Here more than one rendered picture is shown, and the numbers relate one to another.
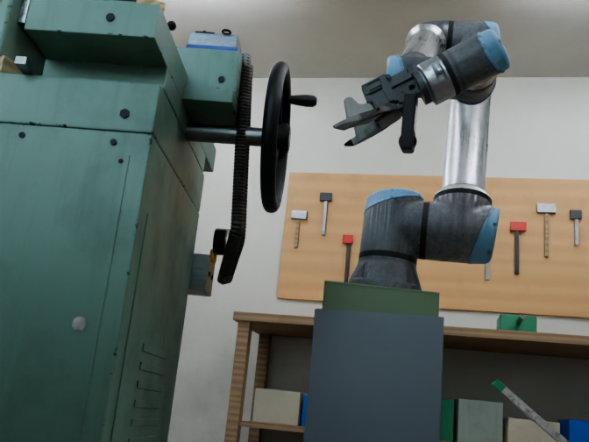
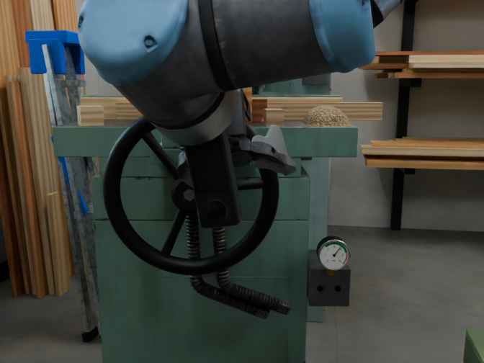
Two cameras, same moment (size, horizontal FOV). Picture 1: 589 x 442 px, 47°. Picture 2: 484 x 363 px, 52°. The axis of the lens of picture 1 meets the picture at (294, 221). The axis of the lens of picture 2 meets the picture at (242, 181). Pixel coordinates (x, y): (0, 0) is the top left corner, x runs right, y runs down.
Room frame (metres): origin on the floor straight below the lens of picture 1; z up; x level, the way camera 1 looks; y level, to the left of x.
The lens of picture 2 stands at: (1.26, -0.75, 0.99)
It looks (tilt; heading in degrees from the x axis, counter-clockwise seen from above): 12 degrees down; 87
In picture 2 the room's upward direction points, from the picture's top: straight up
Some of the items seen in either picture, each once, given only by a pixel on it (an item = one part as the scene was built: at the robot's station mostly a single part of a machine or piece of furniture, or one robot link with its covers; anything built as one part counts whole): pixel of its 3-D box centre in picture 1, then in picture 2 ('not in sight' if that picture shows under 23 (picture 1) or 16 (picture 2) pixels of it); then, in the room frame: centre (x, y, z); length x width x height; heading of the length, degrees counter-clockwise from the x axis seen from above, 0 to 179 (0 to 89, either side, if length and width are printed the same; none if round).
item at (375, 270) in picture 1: (386, 276); not in sight; (1.72, -0.25, 0.67); 0.19 x 0.19 x 0.10
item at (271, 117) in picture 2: not in sight; (273, 117); (1.38, 0.25, 0.92); 0.04 x 0.04 x 0.03; 2
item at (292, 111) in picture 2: not in sight; (248, 111); (1.34, 0.38, 0.92); 0.60 x 0.02 x 0.04; 176
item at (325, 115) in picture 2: not in sight; (325, 114); (1.49, 0.29, 0.92); 0.14 x 0.09 x 0.04; 86
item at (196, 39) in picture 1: (215, 55); not in sight; (1.24, 0.19, 0.99); 0.13 x 0.11 x 0.06; 176
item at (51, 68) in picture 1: (135, 123); (204, 158); (1.24, 0.33, 0.82); 0.40 x 0.21 x 0.04; 176
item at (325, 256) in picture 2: (219, 245); (332, 256); (1.49, 0.16, 0.65); 0.06 x 0.04 x 0.08; 176
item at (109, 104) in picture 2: not in sight; (211, 108); (1.25, 0.41, 0.92); 0.60 x 0.02 x 0.05; 176
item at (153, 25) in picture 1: (164, 103); (207, 138); (1.24, 0.28, 0.87); 0.61 x 0.30 x 0.06; 176
